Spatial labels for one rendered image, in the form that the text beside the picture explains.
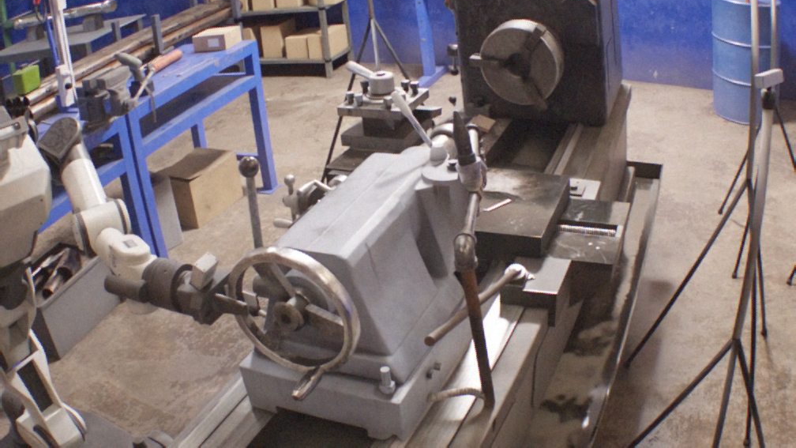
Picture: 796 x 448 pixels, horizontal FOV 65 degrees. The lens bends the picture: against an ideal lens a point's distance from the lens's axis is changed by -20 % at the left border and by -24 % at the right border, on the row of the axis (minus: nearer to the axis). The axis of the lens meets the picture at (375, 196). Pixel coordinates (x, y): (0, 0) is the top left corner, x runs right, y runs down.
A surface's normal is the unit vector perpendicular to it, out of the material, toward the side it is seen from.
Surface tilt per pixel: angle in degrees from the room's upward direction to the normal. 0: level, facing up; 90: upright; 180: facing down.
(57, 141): 32
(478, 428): 0
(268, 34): 90
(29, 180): 75
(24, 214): 120
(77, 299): 90
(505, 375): 0
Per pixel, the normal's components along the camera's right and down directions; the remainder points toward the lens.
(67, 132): 0.09, -0.57
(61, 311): 0.92, 0.07
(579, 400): -0.11, -0.90
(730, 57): -0.83, 0.32
